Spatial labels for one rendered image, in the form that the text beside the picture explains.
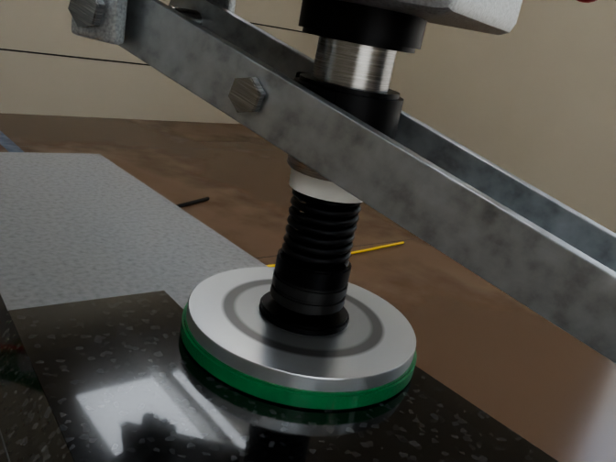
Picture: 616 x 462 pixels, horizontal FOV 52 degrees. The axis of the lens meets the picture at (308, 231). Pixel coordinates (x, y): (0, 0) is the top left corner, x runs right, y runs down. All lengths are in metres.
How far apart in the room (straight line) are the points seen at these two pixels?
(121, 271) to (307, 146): 0.29
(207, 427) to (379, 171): 0.22
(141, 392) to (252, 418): 0.09
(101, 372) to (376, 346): 0.23
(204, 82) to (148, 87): 5.47
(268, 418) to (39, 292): 0.26
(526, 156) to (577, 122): 0.52
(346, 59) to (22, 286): 0.37
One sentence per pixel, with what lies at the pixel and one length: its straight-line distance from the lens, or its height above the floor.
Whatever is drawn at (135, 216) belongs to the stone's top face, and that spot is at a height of 0.87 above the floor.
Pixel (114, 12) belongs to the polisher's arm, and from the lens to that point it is 0.56.
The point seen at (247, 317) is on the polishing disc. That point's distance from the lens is 0.56.
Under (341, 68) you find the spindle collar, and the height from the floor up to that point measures 1.12.
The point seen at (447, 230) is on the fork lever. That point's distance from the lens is 0.45.
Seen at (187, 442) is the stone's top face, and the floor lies 0.87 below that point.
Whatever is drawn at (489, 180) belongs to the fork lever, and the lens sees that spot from 0.55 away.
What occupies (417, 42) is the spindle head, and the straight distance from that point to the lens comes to 0.51.
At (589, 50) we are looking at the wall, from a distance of 5.64.
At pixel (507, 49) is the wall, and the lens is 6.01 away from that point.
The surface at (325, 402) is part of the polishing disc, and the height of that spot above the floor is 0.87.
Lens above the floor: 1.15
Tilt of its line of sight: 19 degrees down
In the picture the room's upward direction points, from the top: 11 degrees clockwise
